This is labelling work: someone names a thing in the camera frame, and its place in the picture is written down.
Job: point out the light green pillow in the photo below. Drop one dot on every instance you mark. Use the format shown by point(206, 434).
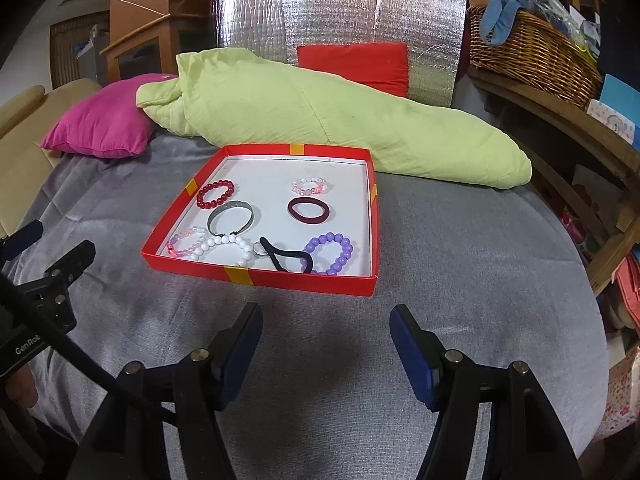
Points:
point(325, 120)

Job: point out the wicker basket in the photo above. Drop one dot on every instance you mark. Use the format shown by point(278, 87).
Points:
point(535, 55)

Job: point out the wooden shelf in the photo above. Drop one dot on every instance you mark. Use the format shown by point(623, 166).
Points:
point(550, 120)

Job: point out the blue cloth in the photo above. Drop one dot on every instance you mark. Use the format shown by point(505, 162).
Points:
point(500, 10)

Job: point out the wooden cabinet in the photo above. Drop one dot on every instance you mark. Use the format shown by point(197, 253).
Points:
point(140, 0)

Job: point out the magenta pillow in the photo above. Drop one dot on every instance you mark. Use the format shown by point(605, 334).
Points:
point(100, 120)

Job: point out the person's left hand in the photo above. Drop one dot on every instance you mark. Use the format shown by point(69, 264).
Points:
point(22, 385)

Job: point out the blue plastic bag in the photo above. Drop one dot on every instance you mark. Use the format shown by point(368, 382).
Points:
point(565, 20)

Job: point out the pink bag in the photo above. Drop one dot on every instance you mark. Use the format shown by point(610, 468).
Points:
point(630, 285)

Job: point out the red cushion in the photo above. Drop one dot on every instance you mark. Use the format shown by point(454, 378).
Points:
point(350, 62)

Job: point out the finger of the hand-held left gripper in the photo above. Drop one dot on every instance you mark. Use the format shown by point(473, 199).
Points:
point(70, 267)
point(25, 234)

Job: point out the red cardboard box tray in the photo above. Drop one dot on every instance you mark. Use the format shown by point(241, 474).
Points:
point(270, 172)

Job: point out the white red printed bag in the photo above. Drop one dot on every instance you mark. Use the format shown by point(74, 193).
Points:
point(585, 195)

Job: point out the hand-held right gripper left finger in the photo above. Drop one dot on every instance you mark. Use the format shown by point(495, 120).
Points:
point(240, 360)

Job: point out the brown wicker chest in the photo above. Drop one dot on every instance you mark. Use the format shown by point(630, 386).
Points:
point(65, 55)

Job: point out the floral bag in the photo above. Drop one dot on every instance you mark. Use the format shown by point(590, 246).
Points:
point(622, 395)

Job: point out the beige armchair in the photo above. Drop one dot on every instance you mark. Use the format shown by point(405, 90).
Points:
point(30, 150)

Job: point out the light blue card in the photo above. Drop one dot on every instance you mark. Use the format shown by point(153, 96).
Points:
point(620, 92)

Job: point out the silver metal bangle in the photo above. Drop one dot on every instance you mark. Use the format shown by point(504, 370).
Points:
point(232, 205)

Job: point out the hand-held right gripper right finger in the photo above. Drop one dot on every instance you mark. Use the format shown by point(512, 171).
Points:
point(412, 355)

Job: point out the silver foil insulation panel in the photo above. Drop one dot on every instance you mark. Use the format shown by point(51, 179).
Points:
point(340, 10)

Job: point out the printed gift box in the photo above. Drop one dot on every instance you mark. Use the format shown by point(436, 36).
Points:
point(612, 122)

